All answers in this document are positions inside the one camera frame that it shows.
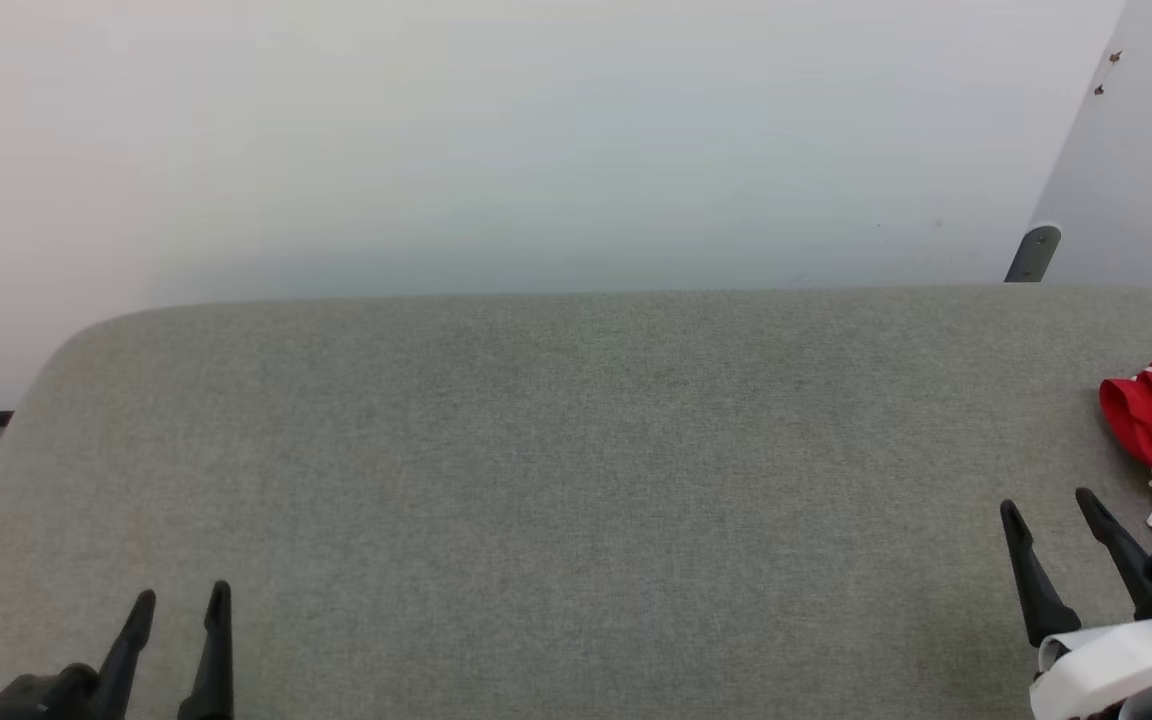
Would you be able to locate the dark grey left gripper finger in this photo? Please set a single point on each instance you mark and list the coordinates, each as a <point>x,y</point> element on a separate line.
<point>131,650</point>
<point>216,660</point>

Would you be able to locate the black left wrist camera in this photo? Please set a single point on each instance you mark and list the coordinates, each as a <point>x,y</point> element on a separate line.
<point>41,695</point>

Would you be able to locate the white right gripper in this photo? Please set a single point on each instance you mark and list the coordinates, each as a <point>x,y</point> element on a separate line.
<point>1106,665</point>

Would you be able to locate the dark grey metal bracket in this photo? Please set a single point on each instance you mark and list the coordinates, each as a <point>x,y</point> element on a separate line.
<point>1034,255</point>

